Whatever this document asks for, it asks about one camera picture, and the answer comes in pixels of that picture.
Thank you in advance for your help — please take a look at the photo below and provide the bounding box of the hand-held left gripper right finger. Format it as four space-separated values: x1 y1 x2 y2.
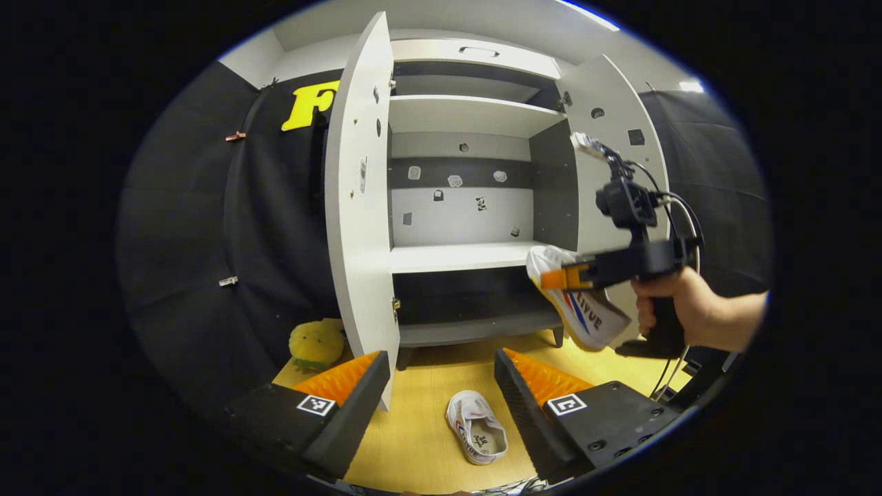
493 348 684 485

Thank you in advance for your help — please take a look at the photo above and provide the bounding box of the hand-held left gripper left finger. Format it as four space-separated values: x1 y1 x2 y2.
224 350 392 482

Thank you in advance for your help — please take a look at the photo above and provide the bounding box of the white shoe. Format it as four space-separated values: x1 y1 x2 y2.
446 390 509 466
526 245 632 352

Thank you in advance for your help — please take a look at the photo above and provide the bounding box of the white shoe cabinet door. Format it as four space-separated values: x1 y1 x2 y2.
324 10 402 412
555 54 670 345

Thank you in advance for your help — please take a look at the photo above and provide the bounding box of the white shoe cabinet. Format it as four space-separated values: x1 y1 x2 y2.
324 10 670 412

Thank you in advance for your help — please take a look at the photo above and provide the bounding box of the white cabinet drawer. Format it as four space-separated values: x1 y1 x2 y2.
391 39 562 80

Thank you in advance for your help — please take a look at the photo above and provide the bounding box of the yellow plush toy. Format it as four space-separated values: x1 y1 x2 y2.
288 318 345 373

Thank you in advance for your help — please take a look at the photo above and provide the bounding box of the black backdrop cloth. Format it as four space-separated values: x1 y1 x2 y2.
117 61 769 414

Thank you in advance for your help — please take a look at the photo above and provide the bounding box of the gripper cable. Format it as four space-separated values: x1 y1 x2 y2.
624 160 705 400

